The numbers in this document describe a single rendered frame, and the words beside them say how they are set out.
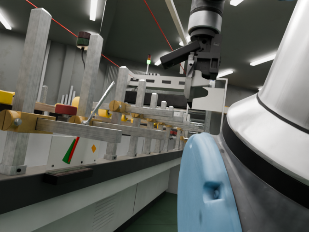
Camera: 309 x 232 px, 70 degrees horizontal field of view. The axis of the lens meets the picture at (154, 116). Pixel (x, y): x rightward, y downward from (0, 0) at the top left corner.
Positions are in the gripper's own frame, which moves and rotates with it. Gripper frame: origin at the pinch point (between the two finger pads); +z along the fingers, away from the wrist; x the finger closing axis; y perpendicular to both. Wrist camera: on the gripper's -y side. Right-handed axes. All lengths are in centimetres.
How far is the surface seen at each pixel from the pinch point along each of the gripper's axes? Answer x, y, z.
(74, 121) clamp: 7.3, -37.7, 8.8
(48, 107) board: 17, -56, 5
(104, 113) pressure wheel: 64, -54, 1
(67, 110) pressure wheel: 13.7, -45.5, 5.0
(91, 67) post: 9.8, -36.1, -11.1
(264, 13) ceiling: 381, 93, -253
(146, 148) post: 85, -30, 20
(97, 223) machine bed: 72, -51, 69
